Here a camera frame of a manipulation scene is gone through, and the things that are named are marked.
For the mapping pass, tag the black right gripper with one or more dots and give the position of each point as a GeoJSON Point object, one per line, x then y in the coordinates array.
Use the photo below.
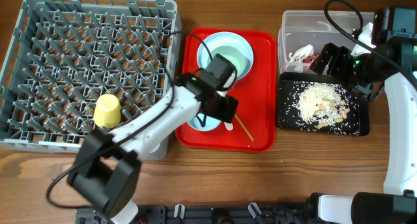
{"type": "Point", "coordinates": [325, 57]}

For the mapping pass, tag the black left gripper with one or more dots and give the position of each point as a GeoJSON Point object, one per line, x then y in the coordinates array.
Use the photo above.
{"type": "Point", "coordinates": [228, 111]}

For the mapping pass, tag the light blue small bowl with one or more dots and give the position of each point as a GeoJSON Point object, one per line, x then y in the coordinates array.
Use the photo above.
{"type": "Point", "coordinates": [204, 123]}

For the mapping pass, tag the mint green bowl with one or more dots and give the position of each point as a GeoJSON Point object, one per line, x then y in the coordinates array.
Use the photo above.
{"type": "Point", "coordinates": [234, 56]}

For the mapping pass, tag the yellow plastic cup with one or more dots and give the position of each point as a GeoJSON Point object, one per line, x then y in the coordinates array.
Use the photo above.
{"type": "Point", "coordinates": [107, 112]}

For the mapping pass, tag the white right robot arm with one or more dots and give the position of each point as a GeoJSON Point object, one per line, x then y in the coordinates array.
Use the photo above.
{"type": "Point", "coordinates": [391, 60]}

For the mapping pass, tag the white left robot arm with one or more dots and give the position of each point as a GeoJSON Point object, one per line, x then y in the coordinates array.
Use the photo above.
{"type": "Point", "coordinates": [107, 167]}

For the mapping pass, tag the red wrapper waste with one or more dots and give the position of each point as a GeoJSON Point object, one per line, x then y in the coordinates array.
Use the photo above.
{"type": "Point", "coordinates": [309, 59]}

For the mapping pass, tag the clear plastic waste bin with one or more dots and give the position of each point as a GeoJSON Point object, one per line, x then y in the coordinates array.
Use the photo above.
{"type": "Point", "coordinates": [300, 28]}

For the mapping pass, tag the black waste tray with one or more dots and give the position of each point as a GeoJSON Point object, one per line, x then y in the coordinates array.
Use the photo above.
{"type": "Point", "coordinates": [292, 76]}

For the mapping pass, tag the grey plastic dishwasher rack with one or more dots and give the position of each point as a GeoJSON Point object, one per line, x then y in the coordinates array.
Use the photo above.
{"type": "Point", "coordinates": [65, 54]}

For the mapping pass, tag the white plastic fork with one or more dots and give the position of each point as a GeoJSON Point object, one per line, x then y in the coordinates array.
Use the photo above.
{"type": "Point", "coordinates": [228, 126]}

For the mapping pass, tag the wooden chopstick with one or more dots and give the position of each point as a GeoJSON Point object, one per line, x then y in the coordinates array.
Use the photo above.
{"type": "Point", "coordinates": [244, 128]}

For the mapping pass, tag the red plastic tray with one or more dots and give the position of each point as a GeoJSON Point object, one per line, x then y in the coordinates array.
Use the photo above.
{"type": "Point", "coordinates": [256, 95]}

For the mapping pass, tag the pile of white rice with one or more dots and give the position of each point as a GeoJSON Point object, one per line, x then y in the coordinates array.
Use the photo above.
{"type": "Point", "coordinates": [298, 109]}

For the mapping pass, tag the light blue plate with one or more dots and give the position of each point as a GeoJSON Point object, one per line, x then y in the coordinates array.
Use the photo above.
{"type": "Point", "coordinates": [232, 39]}

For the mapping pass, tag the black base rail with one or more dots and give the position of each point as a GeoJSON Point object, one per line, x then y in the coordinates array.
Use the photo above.
{"type": "Point", "coordinates": [251, 213]}

